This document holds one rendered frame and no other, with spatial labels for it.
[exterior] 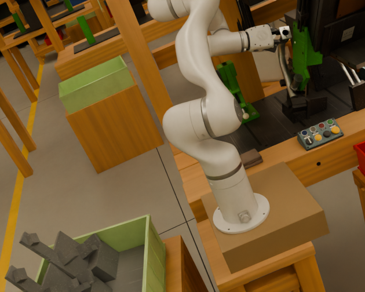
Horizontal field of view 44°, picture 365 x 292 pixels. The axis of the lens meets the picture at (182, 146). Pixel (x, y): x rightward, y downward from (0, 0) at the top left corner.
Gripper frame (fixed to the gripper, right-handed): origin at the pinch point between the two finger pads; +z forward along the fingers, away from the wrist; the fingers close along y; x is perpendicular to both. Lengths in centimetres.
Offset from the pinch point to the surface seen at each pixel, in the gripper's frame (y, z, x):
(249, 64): 4.0, -6.6, 30.0
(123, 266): -77, -78, 8
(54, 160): 55, -145, 298
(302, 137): -44.0, -4.3, -1.4
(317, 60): -14.3, 10.1, -2.7
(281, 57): -4.8, 1.1, 9.9
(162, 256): -77, -64, 6
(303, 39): -7.4, 3.8, -9.1
